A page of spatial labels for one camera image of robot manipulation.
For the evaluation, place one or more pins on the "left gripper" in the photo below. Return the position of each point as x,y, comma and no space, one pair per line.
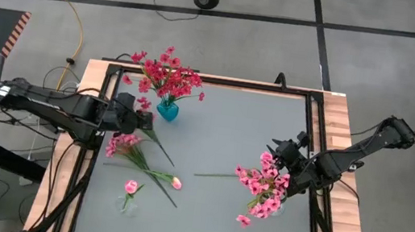
121,120

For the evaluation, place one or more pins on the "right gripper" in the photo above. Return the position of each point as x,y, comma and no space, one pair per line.
293,158

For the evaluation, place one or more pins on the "red artificial flower bunch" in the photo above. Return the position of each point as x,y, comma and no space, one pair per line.
168,76
144,103

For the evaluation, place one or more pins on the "pink artificial flower bunch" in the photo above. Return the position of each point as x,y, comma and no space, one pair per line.
270,204
266,172
122,144

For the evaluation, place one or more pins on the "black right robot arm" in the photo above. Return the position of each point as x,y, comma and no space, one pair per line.
347,160

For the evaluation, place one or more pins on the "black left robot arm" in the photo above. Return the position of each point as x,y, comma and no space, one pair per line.
50,104

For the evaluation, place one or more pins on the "blue glass vase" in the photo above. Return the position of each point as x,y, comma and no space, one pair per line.
167,112

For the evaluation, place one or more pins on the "round clear glass vase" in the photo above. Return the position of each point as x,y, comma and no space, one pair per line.
280,211

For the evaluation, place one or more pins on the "tall clear glass vase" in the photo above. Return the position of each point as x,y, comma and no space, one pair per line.
132,210

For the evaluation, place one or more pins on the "black desk leg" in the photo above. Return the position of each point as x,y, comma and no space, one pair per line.
14,162

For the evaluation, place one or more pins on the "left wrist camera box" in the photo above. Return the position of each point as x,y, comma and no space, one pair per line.
125,101

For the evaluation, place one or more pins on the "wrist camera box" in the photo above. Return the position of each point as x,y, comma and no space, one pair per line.
125,101
302,139

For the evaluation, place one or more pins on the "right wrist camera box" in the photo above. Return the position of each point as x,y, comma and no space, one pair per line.
302,139

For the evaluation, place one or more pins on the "black metal table frame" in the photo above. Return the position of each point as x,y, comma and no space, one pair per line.
244,85

